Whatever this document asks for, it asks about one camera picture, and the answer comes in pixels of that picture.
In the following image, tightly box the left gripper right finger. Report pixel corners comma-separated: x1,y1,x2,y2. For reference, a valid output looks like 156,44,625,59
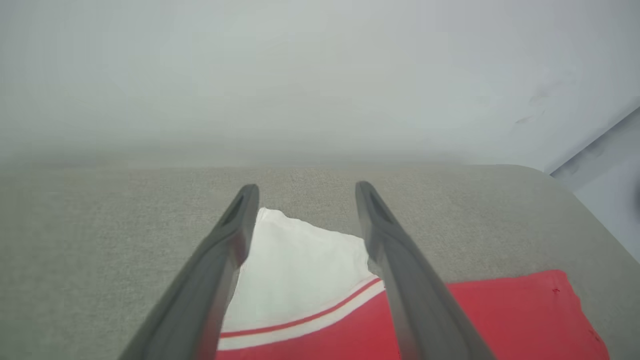
355,180,497,360

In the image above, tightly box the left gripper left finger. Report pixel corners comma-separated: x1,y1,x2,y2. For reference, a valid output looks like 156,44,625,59
117,183,260,360

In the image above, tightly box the red and white garment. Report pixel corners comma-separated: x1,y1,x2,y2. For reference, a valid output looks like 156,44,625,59
215,207,611,360

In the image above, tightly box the grey fabric sofa cushion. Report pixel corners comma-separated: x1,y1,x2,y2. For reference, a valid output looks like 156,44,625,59
0,164,640,360

